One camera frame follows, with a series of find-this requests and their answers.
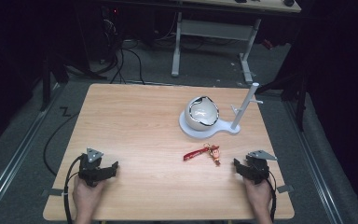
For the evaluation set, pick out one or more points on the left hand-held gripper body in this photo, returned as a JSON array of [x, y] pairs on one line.
[[90, 169]]

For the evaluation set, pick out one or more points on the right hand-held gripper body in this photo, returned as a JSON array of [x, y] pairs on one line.
[[258, 169]]

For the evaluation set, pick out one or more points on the person's right hand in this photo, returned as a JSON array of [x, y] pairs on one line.
[[258, 196]]

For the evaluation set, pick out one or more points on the person's left hand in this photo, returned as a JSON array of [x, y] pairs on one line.
[[86, 196]]

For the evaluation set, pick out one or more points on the grey tab on table edge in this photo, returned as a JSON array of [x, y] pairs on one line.
[[285, 188]]

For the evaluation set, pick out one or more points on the white stand with pole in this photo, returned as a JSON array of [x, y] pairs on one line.
[[241, 112]]

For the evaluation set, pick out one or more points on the white round helmet-shaped shell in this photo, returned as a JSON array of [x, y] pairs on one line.
[[202, 113]]

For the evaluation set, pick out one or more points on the black metal stand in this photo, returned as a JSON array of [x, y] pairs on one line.
[[48, 81], [295, 90]]

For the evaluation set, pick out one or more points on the dark computer tower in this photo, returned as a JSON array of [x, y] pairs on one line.
[[110, 31]]

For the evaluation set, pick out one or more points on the white-legged desk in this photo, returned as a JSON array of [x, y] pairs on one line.
[[214, 29]]

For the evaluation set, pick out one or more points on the black computer mouse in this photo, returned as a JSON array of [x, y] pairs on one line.
[[288, 2]]

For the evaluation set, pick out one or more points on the metal floor rail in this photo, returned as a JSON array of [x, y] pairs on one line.
[[15, 155], [315, 168]]

